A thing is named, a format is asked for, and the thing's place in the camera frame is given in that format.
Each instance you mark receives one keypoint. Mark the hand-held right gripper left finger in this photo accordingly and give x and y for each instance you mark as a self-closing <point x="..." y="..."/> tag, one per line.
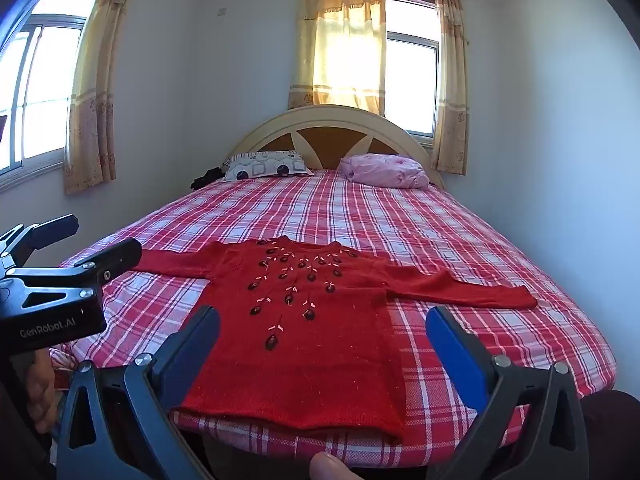
<point x="190" y="355"/>

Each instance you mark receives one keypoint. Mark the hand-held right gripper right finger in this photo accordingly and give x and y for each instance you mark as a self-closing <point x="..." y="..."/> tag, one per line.
<point x="452" y="345"/>

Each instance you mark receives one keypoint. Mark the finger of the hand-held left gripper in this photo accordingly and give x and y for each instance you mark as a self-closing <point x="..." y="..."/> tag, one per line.
<point x="45" y="232"/>
<point x="110" y="260"/>

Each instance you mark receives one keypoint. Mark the red embroidered sweater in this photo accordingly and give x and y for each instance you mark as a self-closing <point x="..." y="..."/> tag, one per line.
<point x="300" y="375"/>

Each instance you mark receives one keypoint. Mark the person's left hand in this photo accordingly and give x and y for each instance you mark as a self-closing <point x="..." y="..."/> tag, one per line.
<point x="40" y="390"/>

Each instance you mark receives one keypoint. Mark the person's right hand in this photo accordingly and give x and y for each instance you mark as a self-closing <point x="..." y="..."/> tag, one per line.
<point x="337" y="467"/>

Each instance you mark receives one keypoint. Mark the red plaid bed sheet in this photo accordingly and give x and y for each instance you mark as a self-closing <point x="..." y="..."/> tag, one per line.
<point x="450" y="240"/>

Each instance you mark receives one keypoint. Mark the dark cloth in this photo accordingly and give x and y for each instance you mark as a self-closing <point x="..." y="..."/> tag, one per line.
<point x="206" y="177"/>

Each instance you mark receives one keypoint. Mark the large sliding window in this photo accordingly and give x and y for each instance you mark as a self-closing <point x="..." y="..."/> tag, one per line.
<point x="35" y="80"/>

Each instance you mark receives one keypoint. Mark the yellow floral curtain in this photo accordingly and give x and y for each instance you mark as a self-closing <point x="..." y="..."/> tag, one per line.
<point x="450" y="85"/>
<point x="100" y="85"/>
<point x="340" y="45"/>

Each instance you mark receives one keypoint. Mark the grey patterned pillow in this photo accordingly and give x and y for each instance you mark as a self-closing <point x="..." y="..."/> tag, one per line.
<point x="265" y="165"/>

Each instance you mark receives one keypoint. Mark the person's dark clothing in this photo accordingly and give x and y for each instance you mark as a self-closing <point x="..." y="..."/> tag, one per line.
<point x="612" y="435"/>

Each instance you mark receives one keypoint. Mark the pink pillow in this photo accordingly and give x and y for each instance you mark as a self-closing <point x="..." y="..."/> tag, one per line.
<point x="385" y="170"/>

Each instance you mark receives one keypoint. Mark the cream and wood headboard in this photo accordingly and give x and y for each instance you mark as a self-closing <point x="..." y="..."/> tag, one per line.
<point x="320" y="145"/>

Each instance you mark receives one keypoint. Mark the small window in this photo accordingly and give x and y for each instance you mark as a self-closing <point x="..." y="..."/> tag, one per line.
<point x="410" y="75"/>

